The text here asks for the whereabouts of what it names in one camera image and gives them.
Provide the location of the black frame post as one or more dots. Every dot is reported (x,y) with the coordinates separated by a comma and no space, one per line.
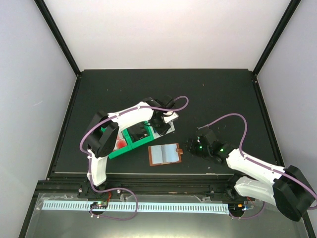
(46,14)
(283,22)

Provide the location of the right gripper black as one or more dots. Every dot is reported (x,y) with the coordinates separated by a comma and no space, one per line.
(190,147)

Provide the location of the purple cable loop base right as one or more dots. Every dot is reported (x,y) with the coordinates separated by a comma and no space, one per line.
(243,212)

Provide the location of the green bin middle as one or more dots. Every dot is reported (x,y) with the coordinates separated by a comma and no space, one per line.
(141,142)

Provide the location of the black vip cards stack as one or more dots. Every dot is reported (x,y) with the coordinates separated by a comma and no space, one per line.
(137,132)

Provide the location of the right black frame post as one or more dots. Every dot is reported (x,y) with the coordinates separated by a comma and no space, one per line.
(283,22)

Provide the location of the red white cards stack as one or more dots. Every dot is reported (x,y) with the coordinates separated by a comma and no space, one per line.
(120,142)

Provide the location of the white bin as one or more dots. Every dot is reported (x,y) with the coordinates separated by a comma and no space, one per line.
(158,132)

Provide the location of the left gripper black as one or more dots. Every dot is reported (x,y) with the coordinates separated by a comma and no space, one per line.
(161,131)

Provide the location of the white slotted cable duct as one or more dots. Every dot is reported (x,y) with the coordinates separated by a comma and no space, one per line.
(151,207)

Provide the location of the small circuit board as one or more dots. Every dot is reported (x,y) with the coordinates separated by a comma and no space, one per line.
(99,205)

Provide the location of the black aluminium rail front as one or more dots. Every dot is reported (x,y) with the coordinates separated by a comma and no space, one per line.
(143,184)

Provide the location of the brown leather card holder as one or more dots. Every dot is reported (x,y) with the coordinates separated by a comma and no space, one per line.
(165,154)

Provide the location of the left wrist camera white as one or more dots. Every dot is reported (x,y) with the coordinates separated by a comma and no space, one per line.
(170,116)

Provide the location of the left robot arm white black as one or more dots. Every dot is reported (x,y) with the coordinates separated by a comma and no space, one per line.
(113,134)

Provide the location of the green bin left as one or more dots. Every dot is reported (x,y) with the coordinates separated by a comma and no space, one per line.
(116,153)

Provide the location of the green bin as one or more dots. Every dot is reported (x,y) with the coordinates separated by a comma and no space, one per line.
(141,142)
(116,153)

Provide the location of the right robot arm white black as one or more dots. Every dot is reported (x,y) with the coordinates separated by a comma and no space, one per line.
(285,188)

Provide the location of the left black frame post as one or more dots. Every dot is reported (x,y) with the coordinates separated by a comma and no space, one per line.
(46,14)

